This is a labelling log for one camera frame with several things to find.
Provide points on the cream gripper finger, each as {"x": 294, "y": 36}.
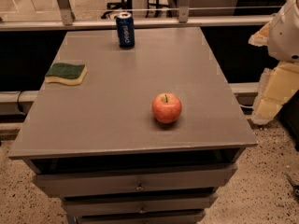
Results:
{"x": 276, "y": 88}
{"x": 260, "y": 38}

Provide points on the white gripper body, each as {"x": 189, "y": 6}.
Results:
{"x": 285, "y": 36}

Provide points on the blue pepsi can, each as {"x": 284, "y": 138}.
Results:
{"x": 125, "y": 29}

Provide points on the red apple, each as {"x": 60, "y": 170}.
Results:
{"x": 166, "y": 107}

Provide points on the black office chair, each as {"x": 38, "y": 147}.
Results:
{"x": 124, "y": 0}

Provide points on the bottom grey drawer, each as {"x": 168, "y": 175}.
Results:
{"x": 165, "y": 217}

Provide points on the grey drawer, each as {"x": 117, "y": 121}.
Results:
{"x": 133, "y": 181}
{"x": 140, "y": 205}
{"x": 165, "y": 217}

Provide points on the grey drawer cabinet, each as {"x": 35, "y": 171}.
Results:
{"x": 106, "y": 123}

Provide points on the green yellow sponge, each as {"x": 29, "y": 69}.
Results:
{"x": 66, "y": 73}

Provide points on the middle grey drawer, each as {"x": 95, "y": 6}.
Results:
{"x": 140, "y": 205}

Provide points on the top grey drawer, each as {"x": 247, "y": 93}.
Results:
{"x": 133, "y": 181}

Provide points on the grey metal window rail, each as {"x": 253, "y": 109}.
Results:
{"x": 39, "y": 15}

